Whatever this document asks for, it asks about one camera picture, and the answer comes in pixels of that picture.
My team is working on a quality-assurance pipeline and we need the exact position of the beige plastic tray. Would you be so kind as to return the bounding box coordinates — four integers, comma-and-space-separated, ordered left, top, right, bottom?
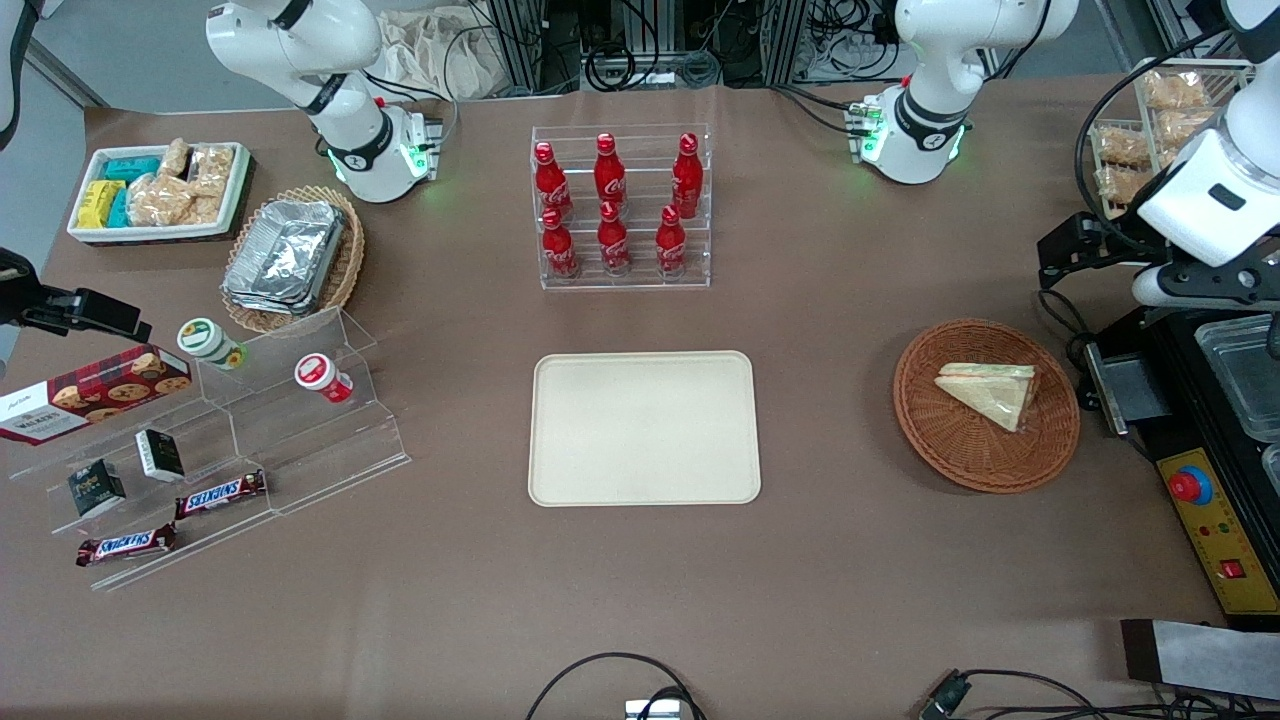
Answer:
528, 350, 762, 508

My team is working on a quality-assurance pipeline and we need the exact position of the round brown wicker basket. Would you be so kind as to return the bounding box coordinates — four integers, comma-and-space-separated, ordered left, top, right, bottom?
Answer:
892, 318, 1082, 495

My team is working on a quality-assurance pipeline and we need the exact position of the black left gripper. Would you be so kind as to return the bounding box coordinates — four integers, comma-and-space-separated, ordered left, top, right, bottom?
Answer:
1037, 210, 1172, 292

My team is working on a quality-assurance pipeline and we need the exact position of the black cable with plug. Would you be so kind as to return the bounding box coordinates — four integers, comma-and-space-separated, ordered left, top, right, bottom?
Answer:
918, 668, 1280, 720

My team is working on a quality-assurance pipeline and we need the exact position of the aluminium frame post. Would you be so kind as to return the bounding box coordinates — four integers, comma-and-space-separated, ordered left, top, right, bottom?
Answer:
486, 0, 547, 99
764, 0, 810, 87

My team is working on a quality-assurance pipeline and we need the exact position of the black machine power cable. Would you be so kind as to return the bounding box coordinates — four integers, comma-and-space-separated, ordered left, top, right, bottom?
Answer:
1034, 287, 1102, 373

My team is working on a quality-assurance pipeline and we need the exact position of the black box with white label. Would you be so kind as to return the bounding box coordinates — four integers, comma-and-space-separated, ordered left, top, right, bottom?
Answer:
135, 429, 187, 484

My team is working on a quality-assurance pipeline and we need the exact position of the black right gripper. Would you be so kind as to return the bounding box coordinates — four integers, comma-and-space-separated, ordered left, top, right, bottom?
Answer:
0, 248, 152, 344

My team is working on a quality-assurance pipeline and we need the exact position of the red Walkers cookie box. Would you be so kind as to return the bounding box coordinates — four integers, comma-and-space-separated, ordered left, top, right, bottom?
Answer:
0, 343, 194, 448

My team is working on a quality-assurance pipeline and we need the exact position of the black right arm hose cable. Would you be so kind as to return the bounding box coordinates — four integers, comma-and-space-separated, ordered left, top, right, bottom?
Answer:
0, 0, 43, 151

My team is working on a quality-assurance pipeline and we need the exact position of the aluminium foil container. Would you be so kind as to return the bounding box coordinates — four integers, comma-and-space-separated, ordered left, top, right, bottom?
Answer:
226, 198, 348, 307
221, 280, 326, 318

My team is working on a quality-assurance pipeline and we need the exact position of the yellow snack packet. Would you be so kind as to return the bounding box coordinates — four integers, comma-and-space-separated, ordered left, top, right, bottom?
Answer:
76, 180, 123, 230

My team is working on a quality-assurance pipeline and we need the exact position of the Snickers chocolate bar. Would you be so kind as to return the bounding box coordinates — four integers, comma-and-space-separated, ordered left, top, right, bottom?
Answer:
76, 522, 179, 569
174, 469, 269, 522

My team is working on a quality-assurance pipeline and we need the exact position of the black left arm hose cable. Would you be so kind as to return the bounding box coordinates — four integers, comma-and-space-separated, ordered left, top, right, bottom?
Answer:
1073, 28, 1233, 253

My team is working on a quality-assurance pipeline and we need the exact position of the bagged bread pastry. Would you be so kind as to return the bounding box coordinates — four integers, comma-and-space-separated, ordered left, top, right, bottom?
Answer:
1094, 123, 1153, 168
1094, 164, 1143, 208
1142, 69, 1211, 112
1154, 107, 1233, 153

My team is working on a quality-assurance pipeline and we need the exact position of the white wire shelf rack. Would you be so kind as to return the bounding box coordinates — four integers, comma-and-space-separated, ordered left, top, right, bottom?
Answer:
1084, 57, 1257, 223

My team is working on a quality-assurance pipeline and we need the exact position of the white rectangular plastic bin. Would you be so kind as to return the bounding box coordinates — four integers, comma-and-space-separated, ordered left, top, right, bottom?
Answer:
65, 141, 252, 245

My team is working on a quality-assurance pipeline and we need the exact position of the red emergency stop button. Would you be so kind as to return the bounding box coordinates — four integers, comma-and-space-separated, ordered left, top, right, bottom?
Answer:
1168, 465, 1214, 508

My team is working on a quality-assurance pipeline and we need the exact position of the black coiled cable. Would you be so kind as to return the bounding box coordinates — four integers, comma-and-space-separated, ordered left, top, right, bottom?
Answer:
582, 44, 639, 92

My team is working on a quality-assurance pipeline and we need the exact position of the black arm hose cable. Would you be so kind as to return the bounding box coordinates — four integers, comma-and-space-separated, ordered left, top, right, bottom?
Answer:
1073, 28, 1233, 253
0, 0, 43, 151

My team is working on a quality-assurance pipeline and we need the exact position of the black box with gold print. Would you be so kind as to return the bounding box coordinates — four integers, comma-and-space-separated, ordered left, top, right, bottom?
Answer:
67, 459, 128, 519

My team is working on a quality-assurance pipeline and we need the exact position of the black looped cable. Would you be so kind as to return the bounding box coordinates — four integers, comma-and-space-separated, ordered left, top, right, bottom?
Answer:
524, 652, 707, 720

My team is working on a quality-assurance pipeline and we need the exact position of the black arm base cable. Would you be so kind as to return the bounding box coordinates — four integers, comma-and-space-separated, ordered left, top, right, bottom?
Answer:
360, 67, 462, 153
768, 82, 867, 137

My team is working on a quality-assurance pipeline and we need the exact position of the clear acrylic bottle rack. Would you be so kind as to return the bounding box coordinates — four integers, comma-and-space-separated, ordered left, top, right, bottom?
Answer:
530, 123, 713, 292

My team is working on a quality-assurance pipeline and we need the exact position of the clear acrylic stepped display stand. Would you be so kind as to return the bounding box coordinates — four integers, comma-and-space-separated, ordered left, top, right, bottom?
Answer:
8, 305, 413, 594

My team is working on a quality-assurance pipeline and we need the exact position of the beige cloth bag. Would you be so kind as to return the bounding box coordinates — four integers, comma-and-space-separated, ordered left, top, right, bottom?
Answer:
372, 8, 507, 102

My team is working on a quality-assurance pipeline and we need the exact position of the red Coca-Cola bottle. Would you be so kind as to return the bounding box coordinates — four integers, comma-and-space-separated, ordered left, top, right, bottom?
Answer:
533, 141, 575, 223
670, 132, 705, 220
596, 201, 632, 278
540, 207, 582, 281
593, 133, 629, 213
654, 205, 690, 279

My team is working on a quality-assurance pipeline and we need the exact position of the oval light wicker basket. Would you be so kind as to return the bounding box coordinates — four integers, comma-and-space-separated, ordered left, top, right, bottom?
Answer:
219, 184, 367, 337

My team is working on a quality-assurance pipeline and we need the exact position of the red-lid yogurt cup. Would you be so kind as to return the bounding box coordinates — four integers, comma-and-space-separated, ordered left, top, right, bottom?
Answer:
293, 352, 355, 405

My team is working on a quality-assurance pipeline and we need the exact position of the grey flat board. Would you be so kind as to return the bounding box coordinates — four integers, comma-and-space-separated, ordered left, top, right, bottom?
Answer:
1119, 617, 1280, 702

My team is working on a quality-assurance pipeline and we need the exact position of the plastic-wrapped triangle sandwich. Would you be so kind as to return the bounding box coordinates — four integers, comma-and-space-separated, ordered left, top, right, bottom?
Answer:
934, 362, 1040, 434

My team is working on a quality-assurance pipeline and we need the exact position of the green-lid yogurt cup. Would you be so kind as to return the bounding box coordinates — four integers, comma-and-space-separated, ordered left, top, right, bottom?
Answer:
176, 316, 248, 373

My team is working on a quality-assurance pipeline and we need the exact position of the black left arm base cable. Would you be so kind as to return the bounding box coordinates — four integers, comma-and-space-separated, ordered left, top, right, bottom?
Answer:
768, 82, 867, 137

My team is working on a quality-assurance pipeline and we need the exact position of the black right arm base cable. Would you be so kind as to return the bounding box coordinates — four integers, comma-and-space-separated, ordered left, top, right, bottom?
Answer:
360, 67, 462, 153

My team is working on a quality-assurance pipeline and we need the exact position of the black tray sealing machine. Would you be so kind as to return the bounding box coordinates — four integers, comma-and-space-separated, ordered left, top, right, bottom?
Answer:
1074, 298, 1280, 629

